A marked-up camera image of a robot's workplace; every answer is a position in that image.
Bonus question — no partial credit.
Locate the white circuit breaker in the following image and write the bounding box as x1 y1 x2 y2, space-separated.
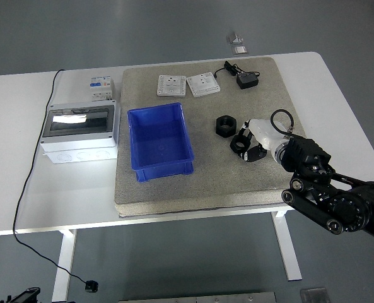
88 76 116 102

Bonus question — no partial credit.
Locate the long black cable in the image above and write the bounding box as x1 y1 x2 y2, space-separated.
12 68 88 285

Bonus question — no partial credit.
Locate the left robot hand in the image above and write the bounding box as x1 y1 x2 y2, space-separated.
0 286 43 303

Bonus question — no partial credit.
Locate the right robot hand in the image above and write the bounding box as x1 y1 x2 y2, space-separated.
238 117 289 163

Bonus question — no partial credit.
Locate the open metal floor socket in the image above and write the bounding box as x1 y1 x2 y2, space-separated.
226 31 245 45

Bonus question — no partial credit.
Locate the blue plastic box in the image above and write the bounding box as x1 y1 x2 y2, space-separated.
126 102 196 184

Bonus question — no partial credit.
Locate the white socket panel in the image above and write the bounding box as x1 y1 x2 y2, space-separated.
186 71 221 98
156 74 187 97

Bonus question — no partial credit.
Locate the white table leg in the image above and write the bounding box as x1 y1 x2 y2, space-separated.
51 229 78 302
271 210 303 282

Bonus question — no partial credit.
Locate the black power adapter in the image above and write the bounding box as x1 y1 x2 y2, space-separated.
236 71 260 90

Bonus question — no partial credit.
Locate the black hex nut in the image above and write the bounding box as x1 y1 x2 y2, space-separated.
230 133 254 156
215 115 237 139

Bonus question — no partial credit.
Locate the grey-brown mat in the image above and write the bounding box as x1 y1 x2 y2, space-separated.
114 56 308 218

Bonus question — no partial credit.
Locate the grey floor plate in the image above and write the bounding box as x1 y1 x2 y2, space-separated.
300 287 330 303

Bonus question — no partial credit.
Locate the grey distribution box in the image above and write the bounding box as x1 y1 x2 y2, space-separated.
38 100 121 165

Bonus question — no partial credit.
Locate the black adapter cord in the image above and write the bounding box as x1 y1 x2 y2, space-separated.
213 60 247 80

